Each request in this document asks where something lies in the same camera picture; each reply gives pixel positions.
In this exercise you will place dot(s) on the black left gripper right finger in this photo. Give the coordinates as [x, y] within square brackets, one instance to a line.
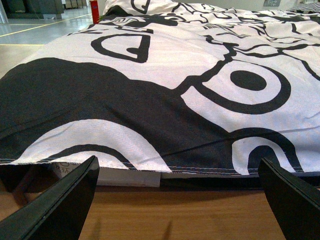
[294, 202]

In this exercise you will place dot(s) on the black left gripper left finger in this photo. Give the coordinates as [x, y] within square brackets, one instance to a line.
[60, 212]

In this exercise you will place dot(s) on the white mattress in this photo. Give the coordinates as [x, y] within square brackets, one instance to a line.
[114, 177]

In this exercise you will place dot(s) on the black and white duvet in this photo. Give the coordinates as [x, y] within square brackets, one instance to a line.
[197, 91]

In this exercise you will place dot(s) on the dark grey cabinet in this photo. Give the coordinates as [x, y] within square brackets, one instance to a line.
[33, 9]

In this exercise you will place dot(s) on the red fire extinguisher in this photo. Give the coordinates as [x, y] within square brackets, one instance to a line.
[94, 11]

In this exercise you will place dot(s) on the black white pillow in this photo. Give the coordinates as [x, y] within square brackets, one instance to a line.
[140, 7]

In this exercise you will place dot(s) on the wooden bed frame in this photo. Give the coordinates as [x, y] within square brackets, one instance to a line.
[194, 208]

